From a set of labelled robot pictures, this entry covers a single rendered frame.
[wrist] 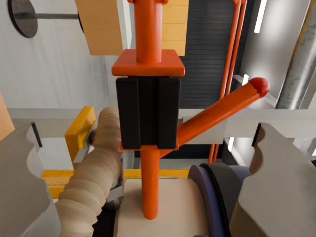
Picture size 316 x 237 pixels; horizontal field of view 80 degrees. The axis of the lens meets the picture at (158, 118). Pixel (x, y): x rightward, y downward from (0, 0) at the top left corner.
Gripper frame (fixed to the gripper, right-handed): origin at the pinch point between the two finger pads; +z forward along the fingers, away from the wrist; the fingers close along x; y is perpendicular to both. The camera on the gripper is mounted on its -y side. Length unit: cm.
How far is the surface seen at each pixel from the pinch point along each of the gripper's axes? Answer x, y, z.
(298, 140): 190, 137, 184
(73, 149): -12.0, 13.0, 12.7
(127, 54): -2.3, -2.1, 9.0
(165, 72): 1.3, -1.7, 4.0
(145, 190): -0.7, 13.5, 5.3
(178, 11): 90, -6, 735
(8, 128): -31.9, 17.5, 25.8
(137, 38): -1.0, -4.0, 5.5
